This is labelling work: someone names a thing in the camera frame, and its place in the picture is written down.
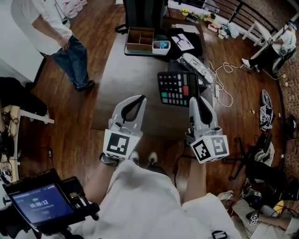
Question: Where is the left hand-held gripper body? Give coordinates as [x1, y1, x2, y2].
[103, 116, 143, 162]

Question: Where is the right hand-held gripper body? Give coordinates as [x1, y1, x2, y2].
[185, 115, 230, 164]

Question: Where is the black calculator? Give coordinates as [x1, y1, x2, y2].
[157, 71, 200, 108]

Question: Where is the person's left forearm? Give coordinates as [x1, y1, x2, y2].
[83, 158, 120, 206]

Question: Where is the person's right forearm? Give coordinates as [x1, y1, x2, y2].
[183, 158, 207, 203]

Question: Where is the person's left white shoe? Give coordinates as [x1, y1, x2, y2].
[129, 151, 140, 164]

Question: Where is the person's white shoe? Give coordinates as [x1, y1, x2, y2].
[129, 151, 140, 164]
[147, 151, 158, 168]

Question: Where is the person's right white shoe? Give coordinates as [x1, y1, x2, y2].
[147, 151, 158, 168]

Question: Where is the clear plastic wrapped item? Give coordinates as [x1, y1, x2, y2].
[176, 53, 215, 84]

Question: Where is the light cloth on chair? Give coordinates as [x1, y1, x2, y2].
[254, 142, 275, 167]

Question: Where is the black office chair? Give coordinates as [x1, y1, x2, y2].
[224, 133, 299, 201]

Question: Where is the black box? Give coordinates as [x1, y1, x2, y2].
[169, 59, 208, 95]

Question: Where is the black and white cloth bundle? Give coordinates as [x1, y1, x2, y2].
[259, 104, 274, 131]

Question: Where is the grey oval shell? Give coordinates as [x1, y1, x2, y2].
[261, 90, 273, 108]

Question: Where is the wooden organizer box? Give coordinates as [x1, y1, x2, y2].
[125, 27, 155, 52]

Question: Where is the white rectangular container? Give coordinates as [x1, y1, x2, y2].
[152, 40, 171, 56]

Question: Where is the person's white clothing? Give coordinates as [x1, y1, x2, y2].
[70, 160, 241, 239]

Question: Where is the black bag with white print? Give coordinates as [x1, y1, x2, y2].
[167, 28, 204, 60]

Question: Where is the yellow plastic object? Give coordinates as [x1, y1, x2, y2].
[272, 200, 285, 217]

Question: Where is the cluster of small toys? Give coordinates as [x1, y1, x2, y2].
[189, 10, 229, 39]

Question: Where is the clear plastic bag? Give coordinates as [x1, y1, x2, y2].
[224, 22, 240, 38]

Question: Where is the black tablet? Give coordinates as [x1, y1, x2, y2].
[2, 168, 86, 231]

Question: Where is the black backpack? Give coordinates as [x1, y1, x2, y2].
[114, 0, 169, 35]

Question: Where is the light wooden desk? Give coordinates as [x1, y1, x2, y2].
[0, 105, 56, 184]

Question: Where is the black metal railing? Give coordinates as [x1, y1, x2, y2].
[205, 0, 281, 33]

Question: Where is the row of white jugs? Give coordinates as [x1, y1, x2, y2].
[57, 0, 88, 19]

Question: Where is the white cable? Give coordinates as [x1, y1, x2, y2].
[207, 61, 252, 108]

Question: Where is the black tablet mount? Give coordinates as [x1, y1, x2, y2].
[59, 176, 101, 221]

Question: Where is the bundle of black cables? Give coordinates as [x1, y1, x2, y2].
[0, 111, 19, 164]

